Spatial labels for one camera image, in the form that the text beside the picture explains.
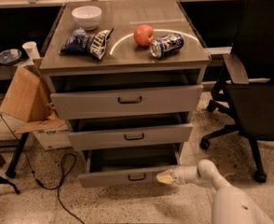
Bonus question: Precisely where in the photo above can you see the white paper cup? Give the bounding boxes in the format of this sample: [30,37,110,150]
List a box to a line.
[22,41,40,61]

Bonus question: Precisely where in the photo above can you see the red apple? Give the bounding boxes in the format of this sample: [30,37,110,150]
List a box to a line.
[133,24,154,47]

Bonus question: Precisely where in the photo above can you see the white bowl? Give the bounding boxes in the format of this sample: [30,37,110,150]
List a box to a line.
[72,6,102,30]

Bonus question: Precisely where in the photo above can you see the grey drawer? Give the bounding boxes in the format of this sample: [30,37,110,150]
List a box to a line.
[78,143,182,188]
[51,85,203,119]
[69,123,193,150]

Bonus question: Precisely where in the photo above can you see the grey bottom drawer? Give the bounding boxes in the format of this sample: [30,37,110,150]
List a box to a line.
[78,143,182,188]

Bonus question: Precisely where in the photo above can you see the black office chair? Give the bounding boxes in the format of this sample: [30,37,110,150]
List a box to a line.
[200,0,274,183]

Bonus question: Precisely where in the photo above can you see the dark blue plate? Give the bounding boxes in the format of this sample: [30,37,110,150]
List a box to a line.
[0,49,22,66]

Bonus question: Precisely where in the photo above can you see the blue soda can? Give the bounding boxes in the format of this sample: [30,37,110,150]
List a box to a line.
[150,33,185,59]

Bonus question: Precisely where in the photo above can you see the grey drawer cabinet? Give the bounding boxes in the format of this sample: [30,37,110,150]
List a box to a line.
[39,0,212,161]

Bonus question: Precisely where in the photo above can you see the grey middle drawer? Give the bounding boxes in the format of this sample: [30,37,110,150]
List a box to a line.
[69,123,193,150]

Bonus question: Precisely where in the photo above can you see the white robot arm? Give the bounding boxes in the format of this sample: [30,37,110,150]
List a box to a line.
[157,160,274,224]

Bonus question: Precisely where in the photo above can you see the blue chip bag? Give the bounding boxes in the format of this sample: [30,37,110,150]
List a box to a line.
[60,27,113,61]

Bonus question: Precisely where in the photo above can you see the black floor cable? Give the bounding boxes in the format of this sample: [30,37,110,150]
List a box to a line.
[0,97,86,224]

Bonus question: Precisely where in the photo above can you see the brown cardboard box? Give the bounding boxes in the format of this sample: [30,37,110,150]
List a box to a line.
[0,58,65,133]

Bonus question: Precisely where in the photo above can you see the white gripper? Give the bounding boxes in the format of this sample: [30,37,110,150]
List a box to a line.
[157,166,199,185]

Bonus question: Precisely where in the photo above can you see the black table leg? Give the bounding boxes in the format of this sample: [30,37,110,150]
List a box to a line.
[6,133,29,178]

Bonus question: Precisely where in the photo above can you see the grey top drawer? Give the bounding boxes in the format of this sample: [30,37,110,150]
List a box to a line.
[51,85,203,119]

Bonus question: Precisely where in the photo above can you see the white printed cardboard box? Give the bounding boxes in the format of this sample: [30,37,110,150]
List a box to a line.
[33,125,71,150]

